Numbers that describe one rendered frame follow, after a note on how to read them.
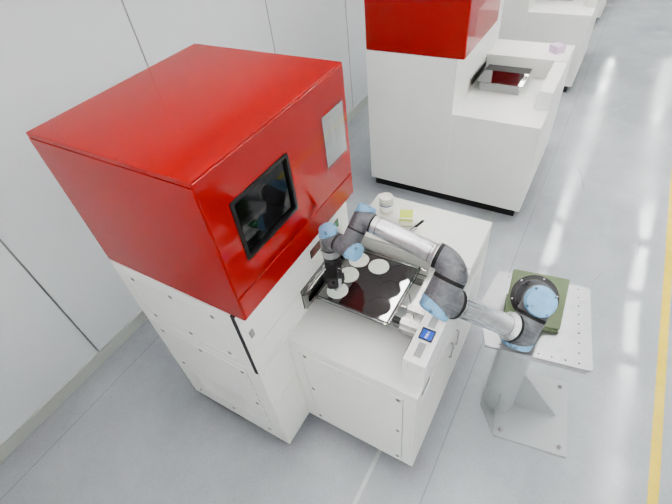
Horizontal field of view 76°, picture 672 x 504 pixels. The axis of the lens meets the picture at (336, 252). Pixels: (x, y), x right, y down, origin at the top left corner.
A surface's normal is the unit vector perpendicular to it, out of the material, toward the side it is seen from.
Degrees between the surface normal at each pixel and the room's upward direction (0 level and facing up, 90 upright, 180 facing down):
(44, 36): 90
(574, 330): 0
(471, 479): 0
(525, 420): 0
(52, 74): 90
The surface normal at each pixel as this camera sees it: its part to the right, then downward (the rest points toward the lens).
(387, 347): -0.10, -0.71
